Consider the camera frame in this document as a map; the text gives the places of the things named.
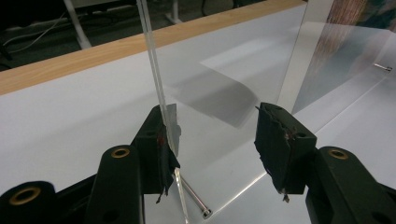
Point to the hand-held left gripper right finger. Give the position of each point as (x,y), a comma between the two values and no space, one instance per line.
(280,149)

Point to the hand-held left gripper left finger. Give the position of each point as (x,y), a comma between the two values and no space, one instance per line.
(152,155)

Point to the clear acrylic sheet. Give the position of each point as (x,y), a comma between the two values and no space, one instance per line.
(152,62)
(342,62)

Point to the long metal pin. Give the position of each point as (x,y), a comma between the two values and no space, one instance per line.
(196,199)
(383,67)

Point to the white metal desk frame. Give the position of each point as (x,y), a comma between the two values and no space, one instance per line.
(77,28)

